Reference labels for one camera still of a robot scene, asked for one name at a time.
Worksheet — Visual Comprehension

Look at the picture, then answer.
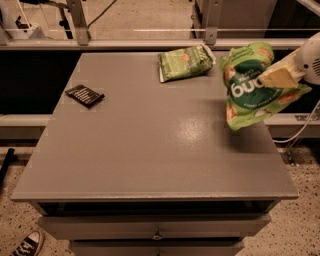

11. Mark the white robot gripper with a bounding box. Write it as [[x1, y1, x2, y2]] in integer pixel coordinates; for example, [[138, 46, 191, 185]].
[[258, 32, 320, 88]]

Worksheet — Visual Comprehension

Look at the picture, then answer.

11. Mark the green Dang rice chip bag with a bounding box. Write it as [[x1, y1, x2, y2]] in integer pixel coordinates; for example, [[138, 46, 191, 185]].
[[220, 42, 312, 131]]

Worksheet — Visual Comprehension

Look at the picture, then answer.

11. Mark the green jalapeno chip bag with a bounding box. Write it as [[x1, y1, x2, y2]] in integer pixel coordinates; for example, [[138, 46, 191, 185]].
[[158, 45, 216, 83]]

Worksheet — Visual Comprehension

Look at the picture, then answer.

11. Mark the grey cabinet with drawers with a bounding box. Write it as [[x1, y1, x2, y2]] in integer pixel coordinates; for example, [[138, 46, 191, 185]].
[[12, 53, 298, 256]]

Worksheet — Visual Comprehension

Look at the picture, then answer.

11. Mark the black snack packet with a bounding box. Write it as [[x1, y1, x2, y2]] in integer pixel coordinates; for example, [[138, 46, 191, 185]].
[[65, 85, 105, 109]]

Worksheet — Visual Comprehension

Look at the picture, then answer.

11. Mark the black pole at left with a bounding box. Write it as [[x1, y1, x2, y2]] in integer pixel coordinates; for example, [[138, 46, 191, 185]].
[[0, 148, 17, 186]]

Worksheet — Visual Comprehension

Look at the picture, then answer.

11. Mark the black and white sneaker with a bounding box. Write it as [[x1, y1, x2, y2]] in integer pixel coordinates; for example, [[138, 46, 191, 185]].
[[10, 230, 44, 256]]

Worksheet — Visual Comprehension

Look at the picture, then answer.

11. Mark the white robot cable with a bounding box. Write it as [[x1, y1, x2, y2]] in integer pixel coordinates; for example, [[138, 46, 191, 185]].
[[272, 99, 320, 144]]

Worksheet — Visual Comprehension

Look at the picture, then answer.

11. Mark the grey metal railing frame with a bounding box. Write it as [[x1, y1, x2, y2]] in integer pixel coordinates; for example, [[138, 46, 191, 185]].
[[0, 0, 320, 52]]

